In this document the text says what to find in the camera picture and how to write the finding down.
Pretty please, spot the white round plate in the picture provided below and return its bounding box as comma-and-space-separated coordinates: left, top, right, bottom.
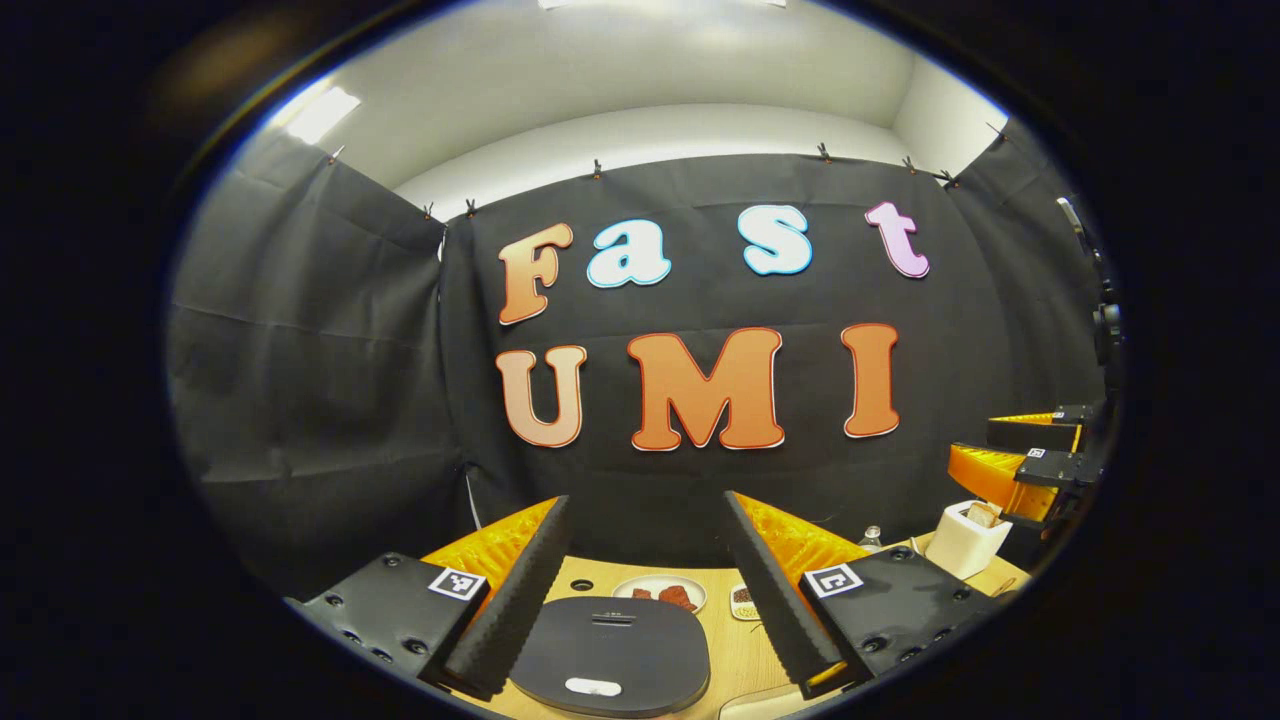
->
612, 574, 707, 614

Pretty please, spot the black silver rice cooker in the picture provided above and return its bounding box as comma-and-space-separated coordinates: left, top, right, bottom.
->
507, 596, 712, 719

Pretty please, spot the ceiling light panel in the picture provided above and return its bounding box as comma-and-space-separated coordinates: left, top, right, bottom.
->
288, 87, 362, 145

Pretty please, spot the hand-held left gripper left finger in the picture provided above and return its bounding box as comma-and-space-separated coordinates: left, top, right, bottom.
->
285, 494, 574, 703

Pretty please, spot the clear plastic rice container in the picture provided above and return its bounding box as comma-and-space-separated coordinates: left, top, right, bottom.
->
718, 683, 801, 720

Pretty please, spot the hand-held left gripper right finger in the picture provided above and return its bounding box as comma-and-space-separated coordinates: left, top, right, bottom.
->
723, 489, 1002, 700

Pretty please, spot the white toaster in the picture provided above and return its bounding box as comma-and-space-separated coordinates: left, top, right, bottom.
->
924, 499, 1014, 582

